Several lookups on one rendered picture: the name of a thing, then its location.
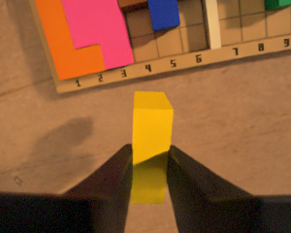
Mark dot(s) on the dark blue puzzle piece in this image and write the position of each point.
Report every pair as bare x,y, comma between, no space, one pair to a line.
164,14

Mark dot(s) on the wooden puzzle board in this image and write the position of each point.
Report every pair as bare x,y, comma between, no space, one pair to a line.
209,31

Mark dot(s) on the pink puzzle piece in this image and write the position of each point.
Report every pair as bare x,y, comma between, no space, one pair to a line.
94,22

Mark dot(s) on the yellow puzzle piece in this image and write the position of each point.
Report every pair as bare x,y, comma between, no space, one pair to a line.
152,130

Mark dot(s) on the orange l-shaped puzzle piece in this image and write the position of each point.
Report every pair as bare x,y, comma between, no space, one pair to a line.
69,62

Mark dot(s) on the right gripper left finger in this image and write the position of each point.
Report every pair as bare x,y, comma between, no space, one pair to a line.
79,209

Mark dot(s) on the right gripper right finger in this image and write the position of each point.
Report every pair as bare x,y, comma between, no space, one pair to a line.
204,202

